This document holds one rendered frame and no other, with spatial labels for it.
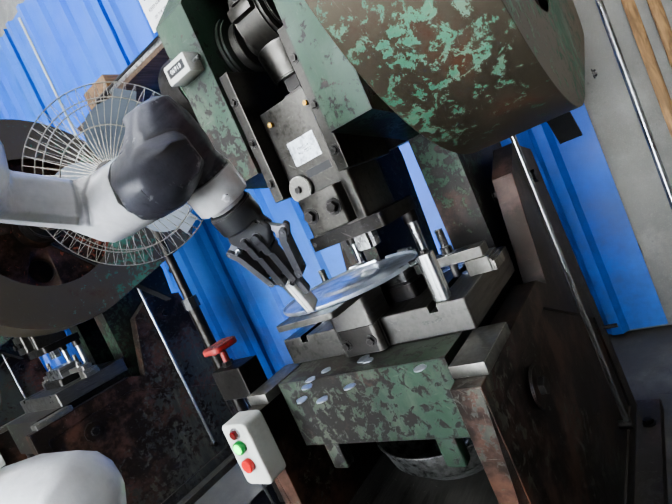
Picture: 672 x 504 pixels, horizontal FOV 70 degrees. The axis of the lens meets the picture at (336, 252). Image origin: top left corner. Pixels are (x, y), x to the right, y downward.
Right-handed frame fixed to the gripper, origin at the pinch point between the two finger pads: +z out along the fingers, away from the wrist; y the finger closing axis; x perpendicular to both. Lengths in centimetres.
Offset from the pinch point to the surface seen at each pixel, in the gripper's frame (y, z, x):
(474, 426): 22.0, 21.3, -16.2
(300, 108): 5.2, -21.2, 29.9
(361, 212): 8.5, -0.1, 19.6
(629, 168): 61, 74, 115
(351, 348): -1.2, 17.7, 2.2
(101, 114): -70, -43, 66
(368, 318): 5.2, 12.9, 3.8
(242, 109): -5.9, -26.7, 30.3
